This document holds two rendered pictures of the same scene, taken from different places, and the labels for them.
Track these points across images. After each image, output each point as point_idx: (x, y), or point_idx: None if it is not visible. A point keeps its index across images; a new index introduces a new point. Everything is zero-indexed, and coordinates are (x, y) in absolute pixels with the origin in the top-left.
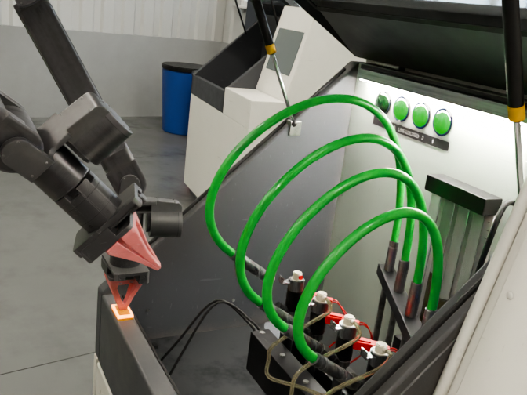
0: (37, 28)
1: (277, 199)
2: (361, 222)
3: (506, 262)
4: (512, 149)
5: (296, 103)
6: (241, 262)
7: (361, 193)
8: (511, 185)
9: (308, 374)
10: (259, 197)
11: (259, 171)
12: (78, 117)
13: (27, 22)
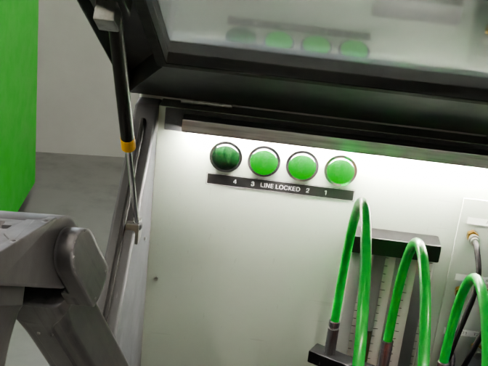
0: (78, 319)
1: (128, 333)
2: (206, 303)
3: None
4: (444, 187)
5: (368, 246)
6: None
7: (199, 271)
8: (447, 221)
9: None
10: (123, 345)
11: (123, 312)
12: None
13: (70, 319)
